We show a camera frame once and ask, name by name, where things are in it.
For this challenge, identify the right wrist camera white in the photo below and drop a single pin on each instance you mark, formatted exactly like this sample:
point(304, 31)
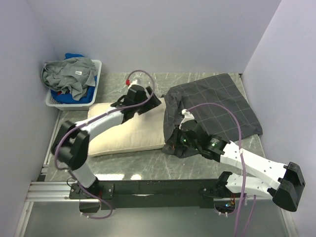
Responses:
point(187, 116)

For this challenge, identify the cream pillow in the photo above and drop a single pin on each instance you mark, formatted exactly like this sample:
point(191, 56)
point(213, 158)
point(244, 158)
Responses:
point(141, 133)

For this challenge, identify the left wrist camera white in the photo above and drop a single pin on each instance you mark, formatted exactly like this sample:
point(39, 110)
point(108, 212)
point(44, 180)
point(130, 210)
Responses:
point(134, 84)

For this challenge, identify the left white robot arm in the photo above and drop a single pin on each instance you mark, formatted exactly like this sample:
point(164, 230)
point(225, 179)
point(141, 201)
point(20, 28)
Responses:
point(72, 141)

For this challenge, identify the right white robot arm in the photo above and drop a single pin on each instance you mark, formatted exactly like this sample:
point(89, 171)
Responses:
point(282, 183)

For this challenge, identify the white laundry basket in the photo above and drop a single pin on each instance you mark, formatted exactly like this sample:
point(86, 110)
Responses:
point(76, 107)

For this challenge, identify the grey crumpled cloth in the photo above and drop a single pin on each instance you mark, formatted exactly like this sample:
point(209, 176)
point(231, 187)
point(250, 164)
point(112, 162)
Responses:
point(74, 76)

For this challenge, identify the dark grey checked pillowcase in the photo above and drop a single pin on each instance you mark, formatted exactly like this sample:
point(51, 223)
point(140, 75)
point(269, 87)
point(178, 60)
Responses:
point(217, 105)

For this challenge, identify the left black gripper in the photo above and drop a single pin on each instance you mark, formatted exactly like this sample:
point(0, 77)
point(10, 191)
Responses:
point(152, 102)

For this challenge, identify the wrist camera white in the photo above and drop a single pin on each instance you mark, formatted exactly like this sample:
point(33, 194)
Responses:
point(134, 84)
point(187, 116)

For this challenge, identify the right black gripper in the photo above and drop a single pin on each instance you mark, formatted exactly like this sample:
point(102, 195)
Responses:
point(174, 139)

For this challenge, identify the black base beam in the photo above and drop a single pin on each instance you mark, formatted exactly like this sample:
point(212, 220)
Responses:
point(162, 193)

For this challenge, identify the blue cloth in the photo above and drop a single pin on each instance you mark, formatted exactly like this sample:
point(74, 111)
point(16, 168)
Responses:
point(67, 98)

